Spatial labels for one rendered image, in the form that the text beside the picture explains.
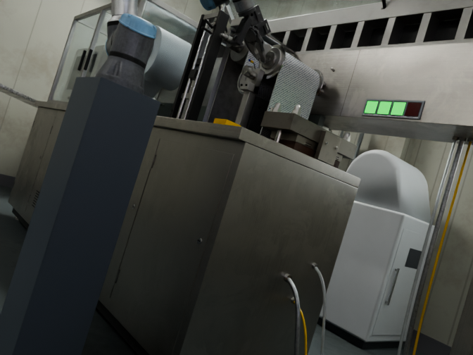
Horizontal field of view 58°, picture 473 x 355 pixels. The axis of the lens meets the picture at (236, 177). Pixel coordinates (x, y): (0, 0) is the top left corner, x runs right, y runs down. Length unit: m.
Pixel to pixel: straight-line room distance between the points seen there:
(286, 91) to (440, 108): 0.58
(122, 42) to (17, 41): 3.80
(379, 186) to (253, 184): 1.68
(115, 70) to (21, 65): 3.81
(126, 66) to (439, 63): 1.10
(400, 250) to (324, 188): 1.32
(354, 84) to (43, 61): 3.88
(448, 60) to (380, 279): 1.50
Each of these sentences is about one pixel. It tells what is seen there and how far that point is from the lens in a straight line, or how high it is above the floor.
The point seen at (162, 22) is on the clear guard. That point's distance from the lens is 2.66.
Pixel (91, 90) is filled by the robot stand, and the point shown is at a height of 0.86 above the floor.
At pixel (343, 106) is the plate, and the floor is 1.18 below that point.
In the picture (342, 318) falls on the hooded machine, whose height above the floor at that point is 0.12.
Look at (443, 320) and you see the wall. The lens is 3.44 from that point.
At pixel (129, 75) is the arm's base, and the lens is 1.35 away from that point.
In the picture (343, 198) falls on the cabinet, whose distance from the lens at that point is 1.73.
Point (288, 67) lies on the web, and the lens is 1.79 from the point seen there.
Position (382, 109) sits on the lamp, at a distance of 1.79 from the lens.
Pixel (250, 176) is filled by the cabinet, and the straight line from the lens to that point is 1.36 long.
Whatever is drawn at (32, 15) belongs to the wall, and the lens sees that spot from 5.21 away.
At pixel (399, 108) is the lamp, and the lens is 1.75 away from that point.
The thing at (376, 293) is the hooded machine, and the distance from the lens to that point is 2.83.
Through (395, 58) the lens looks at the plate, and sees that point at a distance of 1.87.
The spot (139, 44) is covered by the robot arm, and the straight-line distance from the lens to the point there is 1.38.
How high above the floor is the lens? 0.72
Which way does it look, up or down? 1 degrees up
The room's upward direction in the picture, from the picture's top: 17 degrees clockwise
